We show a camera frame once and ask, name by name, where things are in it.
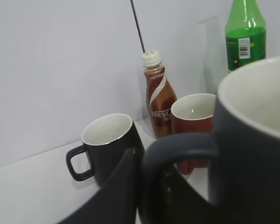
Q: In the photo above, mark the green soda bottle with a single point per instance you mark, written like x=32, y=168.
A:
x=245, y=34

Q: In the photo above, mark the dark grey ceramic mug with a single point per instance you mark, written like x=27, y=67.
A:
x=236, y=166

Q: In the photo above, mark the black ceramic mug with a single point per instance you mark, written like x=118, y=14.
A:
x=105, y=141

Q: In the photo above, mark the brown red ceramic mug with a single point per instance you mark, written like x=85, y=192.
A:
x=193, y=113

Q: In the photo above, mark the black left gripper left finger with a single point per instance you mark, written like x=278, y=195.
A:
x=116, y=201

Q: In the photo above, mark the brown coffee drink bottle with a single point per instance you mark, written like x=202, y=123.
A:
x=159, y=93

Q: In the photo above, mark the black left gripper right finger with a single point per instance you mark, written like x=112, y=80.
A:
x=169, y=199

